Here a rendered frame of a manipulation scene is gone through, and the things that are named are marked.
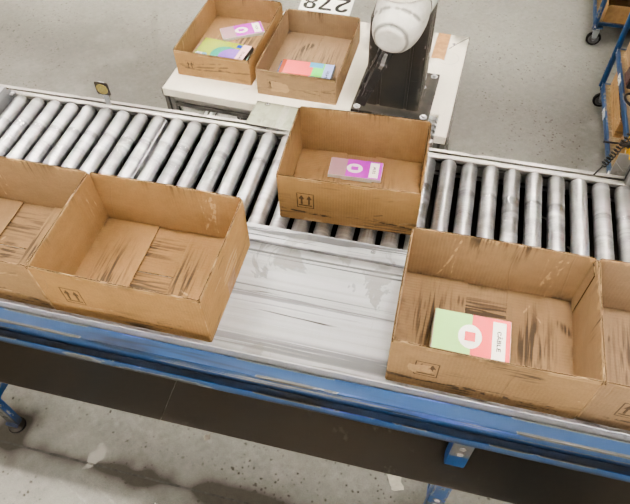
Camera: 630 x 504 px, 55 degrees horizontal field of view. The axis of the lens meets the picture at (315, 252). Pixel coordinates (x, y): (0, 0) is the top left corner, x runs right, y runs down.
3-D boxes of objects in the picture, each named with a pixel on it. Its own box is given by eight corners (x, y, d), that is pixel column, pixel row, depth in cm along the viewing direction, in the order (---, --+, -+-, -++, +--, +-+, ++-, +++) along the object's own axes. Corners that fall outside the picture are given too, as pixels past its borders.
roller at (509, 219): (518, 177, 188) (522, 166, 184) (511, 316, 158) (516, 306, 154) (502, 175, 189) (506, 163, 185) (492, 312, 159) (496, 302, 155)
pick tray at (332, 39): (360, 41, 226) (361, 17, 218) (336, 105, 204) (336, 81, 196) (288, 32, 231) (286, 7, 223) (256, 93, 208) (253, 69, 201)
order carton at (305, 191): (425, 163, 186) (432, 120, 172) (415, 236, 168) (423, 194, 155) (300, 148, 191) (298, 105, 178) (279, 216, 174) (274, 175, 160)
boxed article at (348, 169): (331, 160, 187) (331, 156, 185) (383, 166, 185) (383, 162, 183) (327, 177, 182) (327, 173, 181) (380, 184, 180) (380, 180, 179)
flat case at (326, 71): (283, 62, 214) (283, 58, 213) (335, 68, 211) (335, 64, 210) (273, 85, 206) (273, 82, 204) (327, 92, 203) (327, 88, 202)
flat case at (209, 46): (206, 40, 223) (205, 36, 222) (253, 50, 219) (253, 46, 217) (189, 61, 215) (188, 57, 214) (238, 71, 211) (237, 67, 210)
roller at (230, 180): (260, 138, 202) (259, 126, 198) (207, 259, 171) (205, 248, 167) (246, 136, 203) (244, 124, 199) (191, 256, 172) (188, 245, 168)
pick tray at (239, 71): (284, 26, 233) (282, 2, 225) (252, 86, 211) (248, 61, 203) (216, 16, 238) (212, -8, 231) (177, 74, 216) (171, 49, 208)
